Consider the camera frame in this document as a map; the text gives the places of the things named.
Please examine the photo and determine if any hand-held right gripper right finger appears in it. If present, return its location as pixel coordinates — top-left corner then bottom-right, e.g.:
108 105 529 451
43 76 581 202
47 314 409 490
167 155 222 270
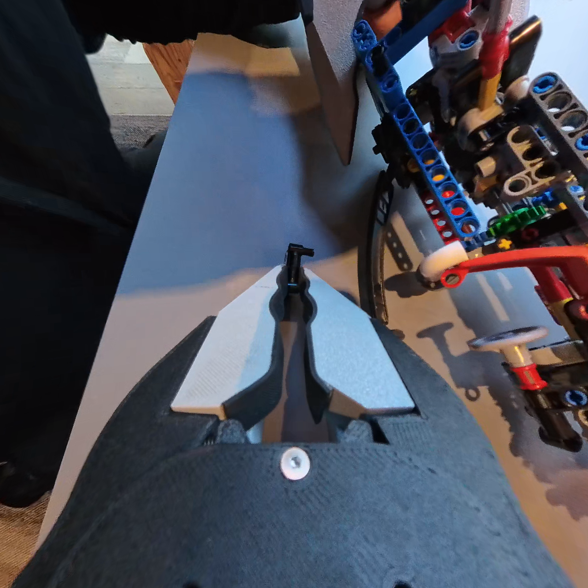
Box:
302 269 416 423

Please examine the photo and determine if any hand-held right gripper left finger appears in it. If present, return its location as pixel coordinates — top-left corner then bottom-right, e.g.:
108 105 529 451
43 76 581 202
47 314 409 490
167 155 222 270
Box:
171 266 282 430

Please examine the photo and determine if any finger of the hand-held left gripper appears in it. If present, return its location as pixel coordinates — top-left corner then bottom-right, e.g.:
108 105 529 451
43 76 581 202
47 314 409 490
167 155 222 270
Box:
304 0 362 166

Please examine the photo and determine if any small black brick part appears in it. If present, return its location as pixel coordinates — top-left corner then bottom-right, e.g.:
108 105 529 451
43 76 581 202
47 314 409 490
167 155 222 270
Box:
285 243 315 297

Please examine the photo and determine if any toy brick car chassis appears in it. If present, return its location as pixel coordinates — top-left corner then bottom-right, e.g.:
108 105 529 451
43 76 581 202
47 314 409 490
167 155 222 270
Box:
351 0 588 453

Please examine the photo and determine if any person's left forearm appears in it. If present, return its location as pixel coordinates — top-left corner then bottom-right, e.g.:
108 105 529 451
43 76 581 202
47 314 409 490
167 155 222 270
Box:
60 0 313 46

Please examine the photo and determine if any person's dark clothed body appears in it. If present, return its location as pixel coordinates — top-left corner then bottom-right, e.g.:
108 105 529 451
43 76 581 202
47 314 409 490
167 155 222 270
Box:
0 0 148 506

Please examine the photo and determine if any wooden post with bolts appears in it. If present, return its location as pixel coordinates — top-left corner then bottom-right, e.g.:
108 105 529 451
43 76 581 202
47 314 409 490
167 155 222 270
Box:
142 40 196 104

